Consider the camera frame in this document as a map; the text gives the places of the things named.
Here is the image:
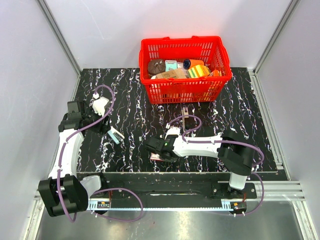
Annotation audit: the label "brown cardboard box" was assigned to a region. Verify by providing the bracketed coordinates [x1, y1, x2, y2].
[151, 68, 186, 80]

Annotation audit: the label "teal small box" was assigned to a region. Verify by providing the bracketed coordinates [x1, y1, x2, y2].
[165, 60, 178, 72]

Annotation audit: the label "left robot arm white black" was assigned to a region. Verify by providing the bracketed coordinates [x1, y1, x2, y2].
[38, 94, 111, 217]

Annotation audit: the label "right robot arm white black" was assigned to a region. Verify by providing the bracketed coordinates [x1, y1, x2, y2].
[145, 127, 259, 198]

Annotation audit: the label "red white staple box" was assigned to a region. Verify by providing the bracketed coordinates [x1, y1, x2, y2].
[150, 153, 162, 161]

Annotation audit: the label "orange bottle blue cap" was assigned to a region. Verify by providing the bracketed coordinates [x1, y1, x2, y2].
[183, 58, 205, 70]

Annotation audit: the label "yellow green striped package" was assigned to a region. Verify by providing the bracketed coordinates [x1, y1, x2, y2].
[187, 64, 211, 78]

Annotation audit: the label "light blue stapler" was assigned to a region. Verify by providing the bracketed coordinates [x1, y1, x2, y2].
[107, 126, 125, 145]

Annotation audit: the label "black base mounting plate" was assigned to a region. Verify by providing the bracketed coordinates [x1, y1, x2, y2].
[79, 172, 258, 201]

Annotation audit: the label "red plastic basket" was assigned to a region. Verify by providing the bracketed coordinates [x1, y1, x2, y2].
[139, 36, 232, 104]

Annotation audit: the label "brown round item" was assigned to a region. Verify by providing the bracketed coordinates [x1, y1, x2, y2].
[147, 59, 166, 76]

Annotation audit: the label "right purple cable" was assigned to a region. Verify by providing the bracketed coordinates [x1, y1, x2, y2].
[166, 114, 265, 216]

